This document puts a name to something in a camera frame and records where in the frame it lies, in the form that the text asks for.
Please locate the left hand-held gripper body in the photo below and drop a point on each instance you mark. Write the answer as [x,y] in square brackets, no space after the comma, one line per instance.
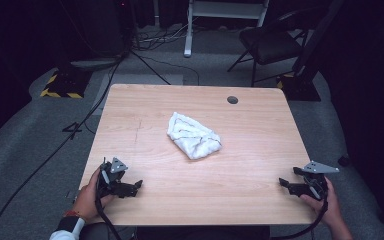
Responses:
[111,181]

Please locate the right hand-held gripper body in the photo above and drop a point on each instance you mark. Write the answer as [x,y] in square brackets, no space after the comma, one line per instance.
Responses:
[315,181]

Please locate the white towel with red stitching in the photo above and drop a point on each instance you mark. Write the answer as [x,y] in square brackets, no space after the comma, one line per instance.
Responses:
[195,138]

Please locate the person's left hand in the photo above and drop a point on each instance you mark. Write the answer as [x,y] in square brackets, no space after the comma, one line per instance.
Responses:
[88,200]

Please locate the person's right hand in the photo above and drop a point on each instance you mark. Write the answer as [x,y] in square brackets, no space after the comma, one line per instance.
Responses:
[331,208]

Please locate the small black floor object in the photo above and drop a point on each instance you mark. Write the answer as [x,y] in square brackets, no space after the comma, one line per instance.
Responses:
[344,160]

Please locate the orange wristband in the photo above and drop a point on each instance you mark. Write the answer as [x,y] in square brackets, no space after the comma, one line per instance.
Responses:
[75,214]

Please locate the person's dark clothing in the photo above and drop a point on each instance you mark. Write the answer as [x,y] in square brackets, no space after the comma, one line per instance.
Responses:
[200,234]

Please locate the black stand base striped edge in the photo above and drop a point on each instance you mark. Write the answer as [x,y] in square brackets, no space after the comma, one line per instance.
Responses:
[300,88]
[66,85]

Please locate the grey round stand base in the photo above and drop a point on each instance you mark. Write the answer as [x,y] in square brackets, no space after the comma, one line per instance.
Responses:
[96,63]

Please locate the black folding chair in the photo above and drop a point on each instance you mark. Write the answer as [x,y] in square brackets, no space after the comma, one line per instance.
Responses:
[270,46]

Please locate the black slanted stand pole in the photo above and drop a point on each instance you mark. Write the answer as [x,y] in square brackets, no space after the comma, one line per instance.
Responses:
[316,36]

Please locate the white metal stand frame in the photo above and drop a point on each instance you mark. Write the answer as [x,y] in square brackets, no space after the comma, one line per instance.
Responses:
[188,36]

